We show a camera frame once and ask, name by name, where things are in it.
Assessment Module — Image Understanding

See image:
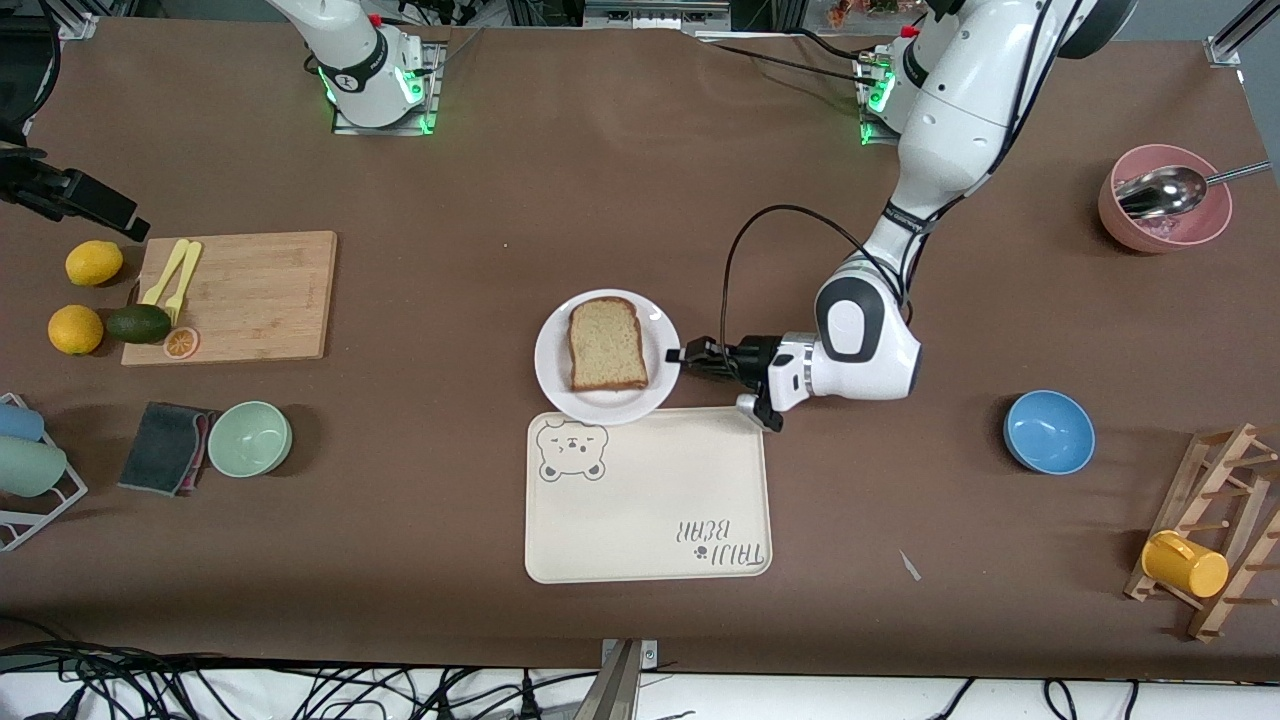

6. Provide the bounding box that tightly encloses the plain brown bread slice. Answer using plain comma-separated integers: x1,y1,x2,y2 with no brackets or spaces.
567,296,650,392

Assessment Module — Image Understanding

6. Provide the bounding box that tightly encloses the round white plate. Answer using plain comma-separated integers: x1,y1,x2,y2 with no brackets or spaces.
534,289,682,427

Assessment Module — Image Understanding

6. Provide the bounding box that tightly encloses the yellow lemon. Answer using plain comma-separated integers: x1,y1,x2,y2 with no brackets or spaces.
65,240,125,288
48,304,105,357

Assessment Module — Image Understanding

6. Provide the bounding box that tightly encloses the yellow plastic fork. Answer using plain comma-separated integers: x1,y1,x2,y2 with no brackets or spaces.
165,241,204,326

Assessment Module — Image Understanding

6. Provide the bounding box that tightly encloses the dark green avocado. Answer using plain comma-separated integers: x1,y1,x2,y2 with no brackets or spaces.
105,303,173,346

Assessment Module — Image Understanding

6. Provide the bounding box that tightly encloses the cream tray with bear print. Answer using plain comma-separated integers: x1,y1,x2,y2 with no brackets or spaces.
524,406,774,585

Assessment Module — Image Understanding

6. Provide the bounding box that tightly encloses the bamboo cutting board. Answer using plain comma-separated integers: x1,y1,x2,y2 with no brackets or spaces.
121,231,339,367

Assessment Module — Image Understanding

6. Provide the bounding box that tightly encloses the blue cup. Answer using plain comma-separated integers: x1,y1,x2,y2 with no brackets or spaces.
0,401,46,442

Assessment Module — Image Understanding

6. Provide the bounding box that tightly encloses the dark grey folded cloth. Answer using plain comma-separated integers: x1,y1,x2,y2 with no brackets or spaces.
117,402,213,497

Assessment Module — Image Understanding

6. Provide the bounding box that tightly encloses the pale green cup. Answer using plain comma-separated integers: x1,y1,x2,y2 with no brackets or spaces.
0,437,69,498

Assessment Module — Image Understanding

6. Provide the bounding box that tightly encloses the mint green bowl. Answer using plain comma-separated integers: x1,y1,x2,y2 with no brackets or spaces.
207,401,294,478

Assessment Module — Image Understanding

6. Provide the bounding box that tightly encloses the blue bowl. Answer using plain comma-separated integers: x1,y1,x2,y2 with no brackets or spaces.
1003,390,1096,475

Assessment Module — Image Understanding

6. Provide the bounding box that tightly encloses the pink bowl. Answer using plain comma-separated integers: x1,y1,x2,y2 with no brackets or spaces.
1098,144,1234,255

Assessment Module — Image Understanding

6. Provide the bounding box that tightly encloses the large metal spoon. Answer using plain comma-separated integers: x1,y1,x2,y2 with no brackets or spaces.
1115,160,1273,221

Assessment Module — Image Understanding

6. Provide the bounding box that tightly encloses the yellow mug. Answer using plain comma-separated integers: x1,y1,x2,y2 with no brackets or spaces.
1141,530,1230,599

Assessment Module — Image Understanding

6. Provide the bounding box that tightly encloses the wooden mug rack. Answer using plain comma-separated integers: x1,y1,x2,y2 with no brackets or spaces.
1123,423,1280,643

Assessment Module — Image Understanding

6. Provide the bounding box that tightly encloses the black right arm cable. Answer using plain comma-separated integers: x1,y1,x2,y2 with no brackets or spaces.
22,22,65,139

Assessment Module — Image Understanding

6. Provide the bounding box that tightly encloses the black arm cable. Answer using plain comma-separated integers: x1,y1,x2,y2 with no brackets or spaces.
22,22,65,139
719,204,907,347

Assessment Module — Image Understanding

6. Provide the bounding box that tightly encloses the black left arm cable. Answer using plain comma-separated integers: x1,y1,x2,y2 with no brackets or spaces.
719,204,907,347

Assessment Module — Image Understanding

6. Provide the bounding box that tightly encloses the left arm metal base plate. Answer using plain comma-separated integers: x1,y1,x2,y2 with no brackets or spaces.
856,50,906,147

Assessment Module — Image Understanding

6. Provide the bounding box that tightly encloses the metal mount bracket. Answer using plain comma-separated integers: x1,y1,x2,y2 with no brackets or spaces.
575,638,659,720

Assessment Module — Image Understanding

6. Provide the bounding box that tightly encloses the white wire rack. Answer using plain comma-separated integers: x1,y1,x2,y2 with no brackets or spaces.
0,393,89,551

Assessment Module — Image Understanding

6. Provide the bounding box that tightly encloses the black table cable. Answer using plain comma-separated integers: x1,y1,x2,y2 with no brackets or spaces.
695,30,876,86

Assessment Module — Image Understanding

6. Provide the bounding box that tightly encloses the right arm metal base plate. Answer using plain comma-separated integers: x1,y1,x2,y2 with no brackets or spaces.
332,40,443,136

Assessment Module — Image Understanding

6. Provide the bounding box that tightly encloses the black cable bundle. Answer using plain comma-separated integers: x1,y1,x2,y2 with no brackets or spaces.
0,620,601,720

